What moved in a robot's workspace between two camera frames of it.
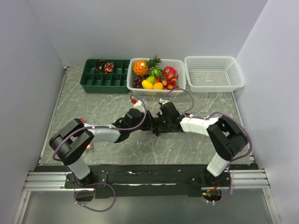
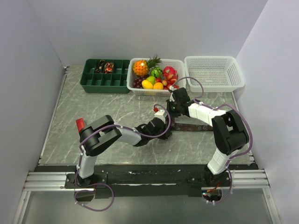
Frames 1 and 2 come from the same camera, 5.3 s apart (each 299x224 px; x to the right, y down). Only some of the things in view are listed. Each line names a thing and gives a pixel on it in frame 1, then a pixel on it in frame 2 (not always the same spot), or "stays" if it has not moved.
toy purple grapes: (138, 83) stays
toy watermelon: (156, 72) stays
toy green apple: (152, 79) stays
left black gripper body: (147, 124) -> (164, 128)
